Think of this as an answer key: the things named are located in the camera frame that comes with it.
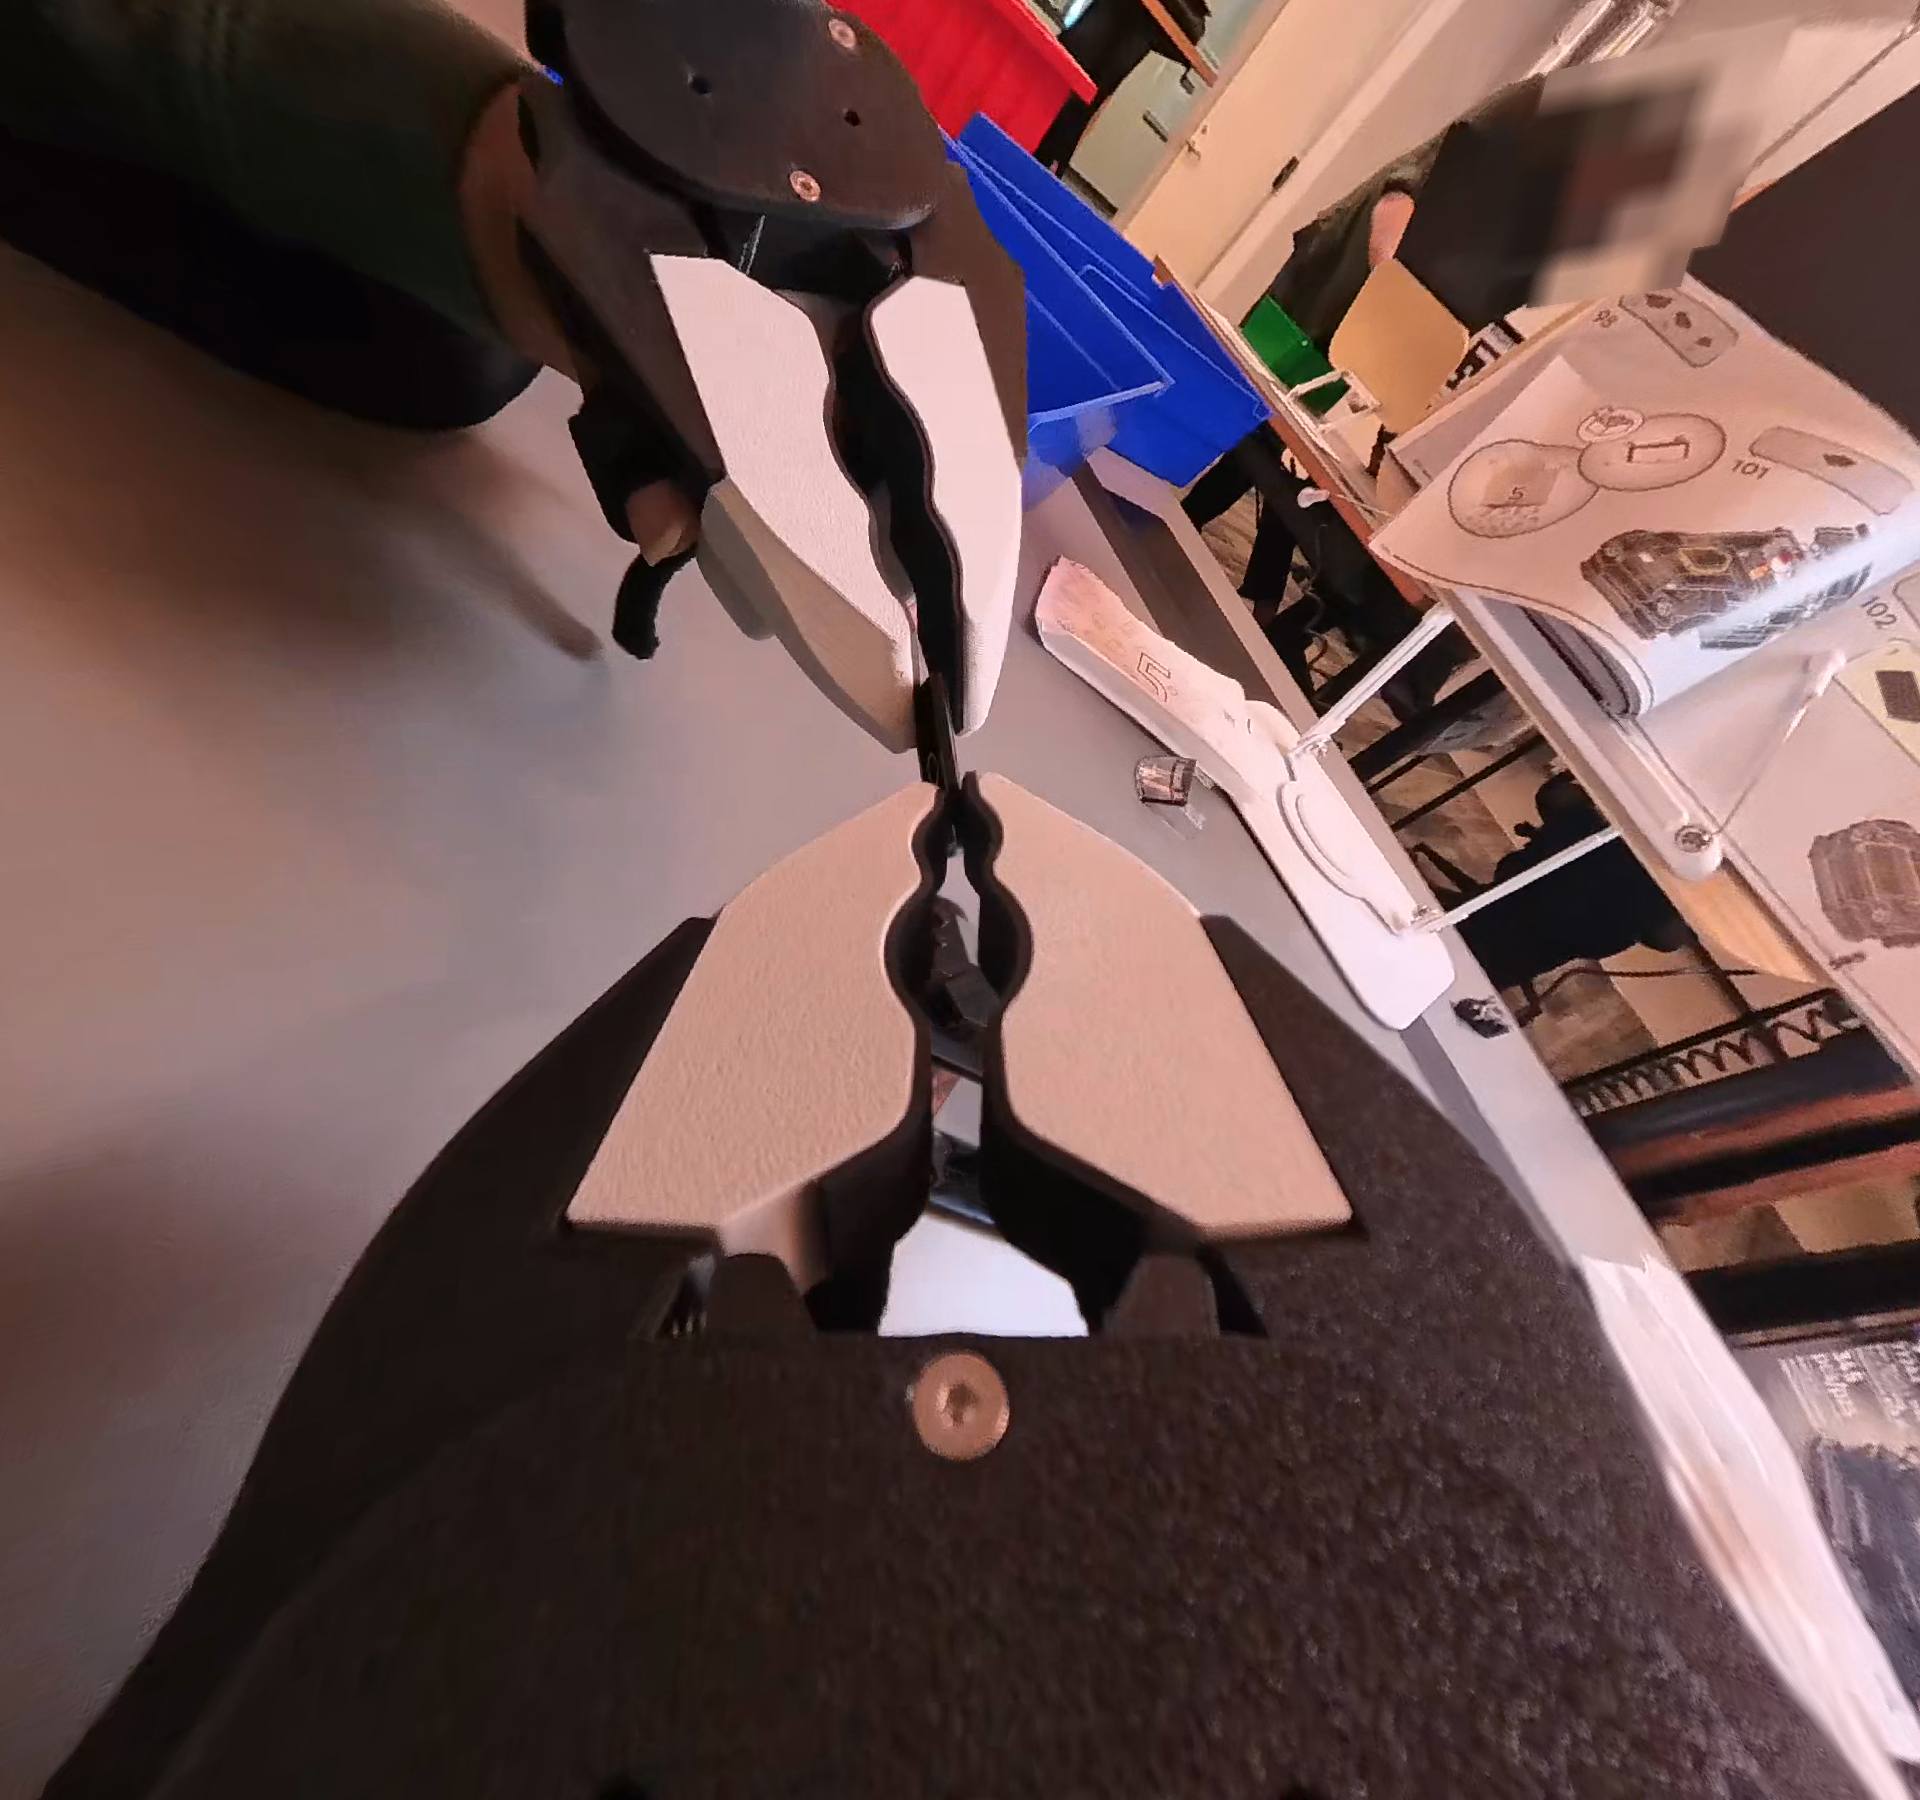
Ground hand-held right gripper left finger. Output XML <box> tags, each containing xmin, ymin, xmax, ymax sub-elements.
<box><xmin>566</xmin><ymin>782</ymin><xmax>956</xmax><ymax>1262</ymax></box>

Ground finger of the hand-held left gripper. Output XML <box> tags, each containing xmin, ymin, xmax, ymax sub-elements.
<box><xmin>653</xmin><ymin>256</ymin><xmax>923</xmax><ymax>753</ymax></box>
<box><xmin>870</xmin><ymin>280</ymin><xmax>1031</xmax><ymax>741</ymax></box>

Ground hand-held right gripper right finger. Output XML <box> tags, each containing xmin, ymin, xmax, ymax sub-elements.
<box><xmin>956</xmin><ymin>782</ymin><xmax>1358</xmax><ymax>1255</ymax></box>

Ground blue plastic bin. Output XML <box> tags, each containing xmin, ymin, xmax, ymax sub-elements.
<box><xmin>951</xmin><ymin>115</ymin><xmax>1178</xmax><ymax>362</ymax></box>
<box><xmin>1005</xmin><ymin>167</ymin><xmax>1278</xmax><ymax>503</ymax></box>

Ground small black lego tile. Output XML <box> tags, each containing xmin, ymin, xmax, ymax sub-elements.
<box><xmin>919</xmin><ymin>886</ymin><xmax>1015</xmax><ymax>1046</ymax></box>

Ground lego instruction booklet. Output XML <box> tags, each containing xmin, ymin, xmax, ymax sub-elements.
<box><xmin>1365</xmin><ymin>280</ymin><xmax>1920</xmax><ymax>1083</ymax></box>

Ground person's left forearm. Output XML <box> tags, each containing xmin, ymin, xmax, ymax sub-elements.
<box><xmin>0</xmin><ymin>0</ymin><xmax>591</xmax><ymax>437</ymax></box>

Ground lego set box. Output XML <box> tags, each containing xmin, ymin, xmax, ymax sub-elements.
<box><xmin>1726</xmin><ymin>1316</ymin><xmax>1920</xmax><ymax>1697</ymax></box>

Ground red plastic bin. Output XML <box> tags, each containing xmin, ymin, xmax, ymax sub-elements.
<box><xmin>810</xmin><ymin>0</ymin><xmax>1100</xmax><ymax>158</ymax></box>

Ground white booklet stand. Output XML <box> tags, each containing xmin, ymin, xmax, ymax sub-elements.
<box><xmin>1209</xmin><ymin>594</ymin><xmax>1868</xmax><ymax>1033</ymax></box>

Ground white printed paper bag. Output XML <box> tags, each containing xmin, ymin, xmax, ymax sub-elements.
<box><xmin>1031</xmin><ymin>556</ymin><xmax>1314</xmax><ymax>787</ymax></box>

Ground green plastic object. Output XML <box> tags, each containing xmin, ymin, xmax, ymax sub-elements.
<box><xmin>1237</xmin><ymin>295</ymin><xmax>1358</xmax><ymax>409</ymax></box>

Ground crumpled white paper bags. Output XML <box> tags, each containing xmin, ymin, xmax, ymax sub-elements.
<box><xmin>1554</xmin><ymin>1255</ymin><xmax>1920</xmax><ymax>1800</ymax></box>

